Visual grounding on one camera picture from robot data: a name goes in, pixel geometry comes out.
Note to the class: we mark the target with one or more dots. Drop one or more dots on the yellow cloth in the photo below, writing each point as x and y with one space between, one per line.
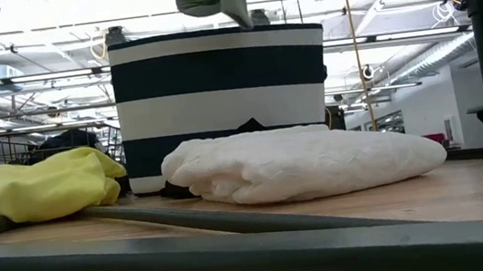
38 190

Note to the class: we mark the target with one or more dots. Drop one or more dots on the navy white striped fabric bin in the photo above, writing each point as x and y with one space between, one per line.
216 72

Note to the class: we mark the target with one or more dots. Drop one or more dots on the red object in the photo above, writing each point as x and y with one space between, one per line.
434 138

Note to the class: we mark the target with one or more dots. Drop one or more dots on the grey clothes hanger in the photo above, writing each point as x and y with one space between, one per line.
238 263

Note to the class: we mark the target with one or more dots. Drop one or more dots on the white cloth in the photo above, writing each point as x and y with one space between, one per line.
299 165

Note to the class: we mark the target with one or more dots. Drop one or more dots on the black round ceiling fixture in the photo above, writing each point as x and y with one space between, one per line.
367 72

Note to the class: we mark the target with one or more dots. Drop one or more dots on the grey ceiling device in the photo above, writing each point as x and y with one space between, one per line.
115 36
261 17

